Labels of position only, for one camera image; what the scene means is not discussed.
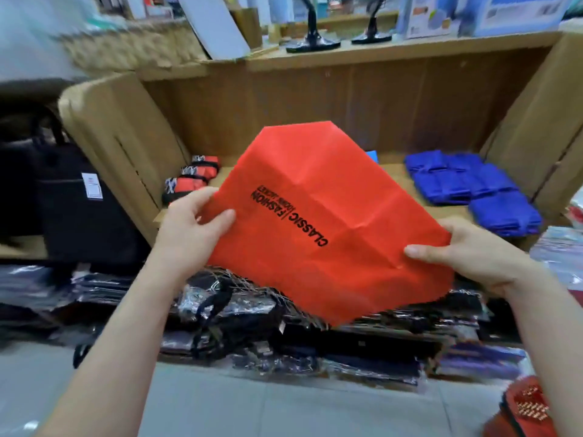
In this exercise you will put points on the person's left hand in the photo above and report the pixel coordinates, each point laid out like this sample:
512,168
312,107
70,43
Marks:
187,241

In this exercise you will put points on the person's right hand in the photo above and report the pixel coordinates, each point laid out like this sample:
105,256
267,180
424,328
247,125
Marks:
483,259

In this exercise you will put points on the red bag with black lettering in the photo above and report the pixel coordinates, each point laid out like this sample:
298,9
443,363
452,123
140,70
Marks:
199,172
310,177
182,188

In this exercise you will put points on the light blue non-woven bag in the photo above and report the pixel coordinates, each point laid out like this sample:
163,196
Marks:
372,156

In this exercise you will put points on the red shopping basket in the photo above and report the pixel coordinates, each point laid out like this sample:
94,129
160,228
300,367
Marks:
524,409

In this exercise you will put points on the wooden shelf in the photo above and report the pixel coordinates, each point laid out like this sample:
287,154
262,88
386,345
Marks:
364,95

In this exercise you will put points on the person's left forearm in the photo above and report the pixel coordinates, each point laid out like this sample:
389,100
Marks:
109,368

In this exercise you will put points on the person's right forearm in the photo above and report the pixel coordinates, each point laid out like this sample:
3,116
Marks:
551,350

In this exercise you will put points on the dark unwrapped bags group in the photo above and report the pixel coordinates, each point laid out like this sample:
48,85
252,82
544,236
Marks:
87,223

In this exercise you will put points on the beige woven basket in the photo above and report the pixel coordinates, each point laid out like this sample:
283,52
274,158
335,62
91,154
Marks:
137,45

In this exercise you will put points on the white blue-edged label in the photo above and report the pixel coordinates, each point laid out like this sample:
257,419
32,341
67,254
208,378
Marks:
92,185

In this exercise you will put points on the black plastic-wrapped bag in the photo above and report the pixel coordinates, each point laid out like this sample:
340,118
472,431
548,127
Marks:
55,296
392,346

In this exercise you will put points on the gold stand with white card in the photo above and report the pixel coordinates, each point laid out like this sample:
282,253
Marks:
214,22

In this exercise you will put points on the black round object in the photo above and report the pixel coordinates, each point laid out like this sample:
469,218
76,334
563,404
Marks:
312,41
372,33

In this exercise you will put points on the white blue product box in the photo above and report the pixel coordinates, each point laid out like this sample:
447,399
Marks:
428,15

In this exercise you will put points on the clear wrapped pack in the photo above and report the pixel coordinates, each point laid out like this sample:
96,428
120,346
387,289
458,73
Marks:
41,36

